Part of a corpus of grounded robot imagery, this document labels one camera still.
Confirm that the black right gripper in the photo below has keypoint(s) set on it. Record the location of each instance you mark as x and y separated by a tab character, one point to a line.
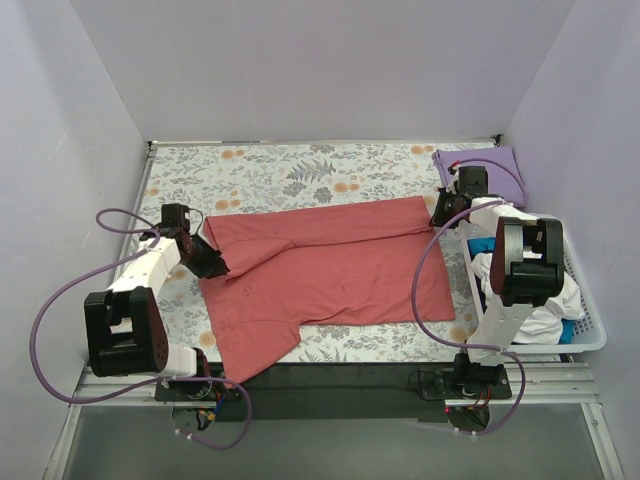
442	209

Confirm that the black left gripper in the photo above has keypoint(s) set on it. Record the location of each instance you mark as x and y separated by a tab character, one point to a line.
208	260

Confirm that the red t shirt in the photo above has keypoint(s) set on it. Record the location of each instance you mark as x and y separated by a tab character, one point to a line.
356	265

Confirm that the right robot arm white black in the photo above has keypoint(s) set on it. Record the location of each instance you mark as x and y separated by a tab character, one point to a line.
527	269

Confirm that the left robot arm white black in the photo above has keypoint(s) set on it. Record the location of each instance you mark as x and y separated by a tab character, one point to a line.
125	332

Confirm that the blue t shirt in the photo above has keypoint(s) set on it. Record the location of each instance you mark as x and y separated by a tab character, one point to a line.
482	245

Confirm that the folded purple t shirt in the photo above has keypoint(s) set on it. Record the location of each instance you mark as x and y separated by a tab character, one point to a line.
504	178

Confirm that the white t shirt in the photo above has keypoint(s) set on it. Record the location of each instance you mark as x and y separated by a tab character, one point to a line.
560	310

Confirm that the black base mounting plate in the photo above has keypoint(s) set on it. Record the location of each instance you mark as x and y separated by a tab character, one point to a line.
349	391

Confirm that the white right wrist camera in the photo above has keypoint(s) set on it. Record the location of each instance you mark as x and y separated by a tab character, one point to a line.
453	170

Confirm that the aluminium frame rail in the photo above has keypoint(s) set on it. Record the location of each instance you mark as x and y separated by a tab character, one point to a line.
552	428

